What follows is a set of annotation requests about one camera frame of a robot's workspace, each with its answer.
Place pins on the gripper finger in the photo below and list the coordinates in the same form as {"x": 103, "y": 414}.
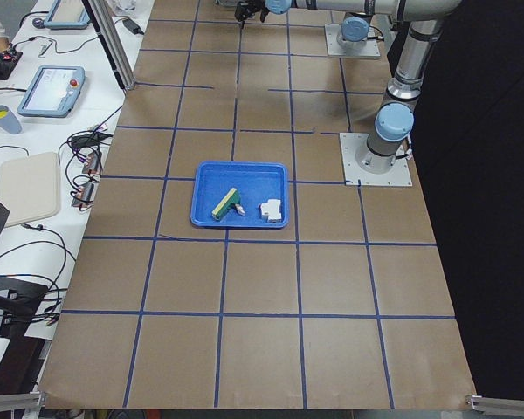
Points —
{"x": 263, "y": 14}
{"x": 242, "y": 11}

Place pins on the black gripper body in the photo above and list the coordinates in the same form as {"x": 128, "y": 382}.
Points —
{"x": 243, "y": 10}

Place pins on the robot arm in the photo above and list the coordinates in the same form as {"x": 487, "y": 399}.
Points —
{"x": 395, "y": 117}

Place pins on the black power adapter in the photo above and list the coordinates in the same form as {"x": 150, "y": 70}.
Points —
{"x": 132, "y": 26}

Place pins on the blue plastic tray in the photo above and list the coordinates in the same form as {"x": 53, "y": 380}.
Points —
{"x": 256, "y": 182}

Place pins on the blue teach pendant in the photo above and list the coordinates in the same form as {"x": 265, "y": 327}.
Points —
{"x": 53, "y": 91}
{"x": 67, "y": 15}

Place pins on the green yellow terminal block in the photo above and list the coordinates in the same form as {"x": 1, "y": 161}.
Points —
{"x": 230, "y": 200}

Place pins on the small white connector part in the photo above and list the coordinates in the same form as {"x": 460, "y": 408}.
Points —
{"x": 240, "y": 210}

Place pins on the white circuit breaker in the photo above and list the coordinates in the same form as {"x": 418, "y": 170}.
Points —
{"x": 271, "y": 210}

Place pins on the blue plastic cup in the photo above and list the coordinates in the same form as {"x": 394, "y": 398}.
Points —
{"x": 8, "y": 121}

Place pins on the beige pad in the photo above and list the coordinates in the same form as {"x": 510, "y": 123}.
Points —
{"x": 30, "y": 188}

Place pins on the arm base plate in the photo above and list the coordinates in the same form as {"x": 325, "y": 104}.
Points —
{"x": 363, "y": 168}
{"x": 339, "y": 47}

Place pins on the aluminium frame post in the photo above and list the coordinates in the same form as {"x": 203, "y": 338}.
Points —
{"x": 103, "y": 24}

